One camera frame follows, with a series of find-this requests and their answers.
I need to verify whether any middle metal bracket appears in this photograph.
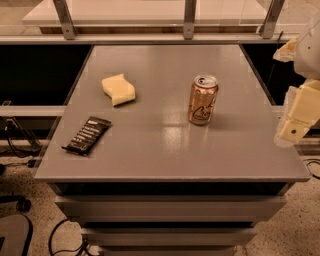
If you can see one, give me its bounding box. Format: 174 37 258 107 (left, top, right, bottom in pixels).
183 0 197 40

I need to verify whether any dark chocolate bar wrapper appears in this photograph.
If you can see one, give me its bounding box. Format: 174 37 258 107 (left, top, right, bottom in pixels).
62 116 112 155

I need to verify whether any yellow sponge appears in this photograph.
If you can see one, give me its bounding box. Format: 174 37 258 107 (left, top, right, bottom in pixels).
102 74 136 106

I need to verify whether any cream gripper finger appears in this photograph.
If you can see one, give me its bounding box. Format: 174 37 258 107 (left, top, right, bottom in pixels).
273 37 298 63
274 79 320 148

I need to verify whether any black floor cable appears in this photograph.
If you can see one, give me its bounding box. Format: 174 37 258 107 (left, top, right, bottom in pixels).
48 218 93 256

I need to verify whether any right metal bracket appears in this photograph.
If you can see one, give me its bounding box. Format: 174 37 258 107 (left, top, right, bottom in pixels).
259 0 285 39

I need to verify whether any orange soda can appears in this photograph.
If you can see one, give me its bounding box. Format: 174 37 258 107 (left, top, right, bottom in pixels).
188 75 219 125

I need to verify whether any black cable right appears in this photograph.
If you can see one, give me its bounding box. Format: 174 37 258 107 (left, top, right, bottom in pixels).
302 157 320 181

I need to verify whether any grey drawer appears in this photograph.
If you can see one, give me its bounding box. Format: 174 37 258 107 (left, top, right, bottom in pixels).
55 196 286 223
82 228 256 247

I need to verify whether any black chair base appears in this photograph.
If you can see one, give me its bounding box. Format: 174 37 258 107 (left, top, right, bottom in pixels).
0 195 33 256

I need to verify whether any metal bracket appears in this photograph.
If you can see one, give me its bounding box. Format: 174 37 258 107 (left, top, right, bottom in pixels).
183 0 197 40
259 0 285 39
53 0 76 40

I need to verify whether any lower grey drawer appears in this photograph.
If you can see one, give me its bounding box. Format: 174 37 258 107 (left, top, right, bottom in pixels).
82 228 256 247

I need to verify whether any black cable left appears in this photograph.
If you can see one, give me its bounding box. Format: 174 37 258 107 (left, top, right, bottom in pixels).
0 116 43 168

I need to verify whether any left metal bracket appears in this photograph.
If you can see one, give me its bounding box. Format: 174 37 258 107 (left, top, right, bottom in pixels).
53 0 76 40

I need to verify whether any grey drawer cabinet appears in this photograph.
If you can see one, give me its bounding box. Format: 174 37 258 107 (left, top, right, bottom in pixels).
36 45 309 256

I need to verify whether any upper grey drawer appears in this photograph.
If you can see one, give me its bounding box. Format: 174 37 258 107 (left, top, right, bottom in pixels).
55 196 286 223

